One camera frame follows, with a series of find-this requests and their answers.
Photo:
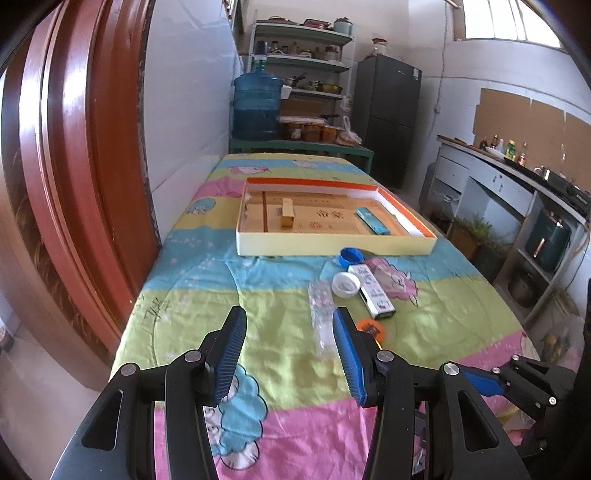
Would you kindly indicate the brown red-capped bottle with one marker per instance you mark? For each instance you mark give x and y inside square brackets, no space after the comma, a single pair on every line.
[522,156]

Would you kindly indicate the metal kettle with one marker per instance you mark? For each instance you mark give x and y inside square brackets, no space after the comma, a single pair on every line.
[540,171]

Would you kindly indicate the black refrigerator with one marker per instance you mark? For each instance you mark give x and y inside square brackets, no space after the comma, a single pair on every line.
[388,120]

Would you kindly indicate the green yellow bottle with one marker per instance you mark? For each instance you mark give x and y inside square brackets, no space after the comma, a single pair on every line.
[510,148]

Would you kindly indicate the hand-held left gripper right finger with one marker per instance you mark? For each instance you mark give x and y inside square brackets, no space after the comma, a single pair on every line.
[346,350]

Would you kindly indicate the brown cardboard carton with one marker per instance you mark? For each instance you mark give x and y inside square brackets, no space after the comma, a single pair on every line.
[300,108]

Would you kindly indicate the clear plastic packet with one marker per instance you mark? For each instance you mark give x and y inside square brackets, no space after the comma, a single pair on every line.
[321,314]

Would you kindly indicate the teal enamel pot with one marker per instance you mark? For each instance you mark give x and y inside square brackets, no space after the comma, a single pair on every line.
[344,26]

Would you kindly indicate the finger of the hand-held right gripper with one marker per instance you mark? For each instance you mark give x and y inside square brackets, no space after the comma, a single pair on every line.
[482,382]

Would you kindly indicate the plastic bag of food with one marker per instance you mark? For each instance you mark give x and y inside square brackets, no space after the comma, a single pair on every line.
[349,136]

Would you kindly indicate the potted green plants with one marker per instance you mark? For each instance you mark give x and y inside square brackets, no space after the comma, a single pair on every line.
[480,240]

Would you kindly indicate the white jar lid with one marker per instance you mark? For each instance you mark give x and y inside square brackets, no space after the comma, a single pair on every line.
[346,285]

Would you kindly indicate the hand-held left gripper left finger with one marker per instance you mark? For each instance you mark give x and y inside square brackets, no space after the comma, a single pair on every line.
[231,355]

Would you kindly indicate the blue bottle cap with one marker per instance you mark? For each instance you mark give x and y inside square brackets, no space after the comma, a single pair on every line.
[351,257]

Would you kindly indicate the orange cap with black label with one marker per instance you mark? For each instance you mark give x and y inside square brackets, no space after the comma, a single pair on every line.
[371,328]

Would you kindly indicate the green low bench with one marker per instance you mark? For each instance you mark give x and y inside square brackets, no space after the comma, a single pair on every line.
[300,146]

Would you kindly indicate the white kitchen counter cabinet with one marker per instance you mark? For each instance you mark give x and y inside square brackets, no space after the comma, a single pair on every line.
[489,180]

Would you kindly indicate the small wooden block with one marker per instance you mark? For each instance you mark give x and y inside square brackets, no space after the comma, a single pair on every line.
[288,214]

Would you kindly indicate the small teal box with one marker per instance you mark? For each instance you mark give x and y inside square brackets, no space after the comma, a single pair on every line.
[371,221]

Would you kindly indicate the window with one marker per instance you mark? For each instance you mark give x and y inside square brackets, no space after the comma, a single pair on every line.
[503,21]

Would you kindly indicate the black gas stove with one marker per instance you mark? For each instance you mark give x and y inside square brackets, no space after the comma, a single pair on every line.
[570,189]

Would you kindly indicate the glass jar with red lid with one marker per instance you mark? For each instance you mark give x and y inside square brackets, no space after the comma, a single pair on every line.
[379,47]

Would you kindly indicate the blue water jug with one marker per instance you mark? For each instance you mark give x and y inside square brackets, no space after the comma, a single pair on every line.
[256,106]

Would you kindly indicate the dark green air fryer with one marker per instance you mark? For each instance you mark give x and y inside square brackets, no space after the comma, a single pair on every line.
[547,240]

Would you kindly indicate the brass bowl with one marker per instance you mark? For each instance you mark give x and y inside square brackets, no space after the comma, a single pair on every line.
[330,87]

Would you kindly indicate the cardboard wall panels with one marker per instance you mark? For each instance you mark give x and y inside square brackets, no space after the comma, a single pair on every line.
[521,120]

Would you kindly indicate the shallow orange-rimmed cardboard box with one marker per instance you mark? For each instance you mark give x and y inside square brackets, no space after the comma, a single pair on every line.
[323,242]

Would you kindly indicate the white patterned slim box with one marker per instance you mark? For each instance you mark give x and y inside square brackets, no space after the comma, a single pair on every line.
[371,290]

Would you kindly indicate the red pot lid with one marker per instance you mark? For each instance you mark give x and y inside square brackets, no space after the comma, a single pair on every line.
[316,23]

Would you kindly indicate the pale green metal shelf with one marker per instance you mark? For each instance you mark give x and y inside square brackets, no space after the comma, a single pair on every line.
[304,60]

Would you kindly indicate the red wooden door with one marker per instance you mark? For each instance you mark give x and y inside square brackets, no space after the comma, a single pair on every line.
[69,184]

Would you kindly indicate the orange food jar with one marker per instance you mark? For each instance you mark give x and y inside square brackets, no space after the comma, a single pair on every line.
[310,134]
[328,134]
[291,131]

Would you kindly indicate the printed cartoon blanket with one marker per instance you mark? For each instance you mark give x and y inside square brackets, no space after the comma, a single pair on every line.
[277,295]

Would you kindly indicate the metal cooking pot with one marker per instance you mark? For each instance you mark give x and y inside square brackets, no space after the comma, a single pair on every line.
[522,288]

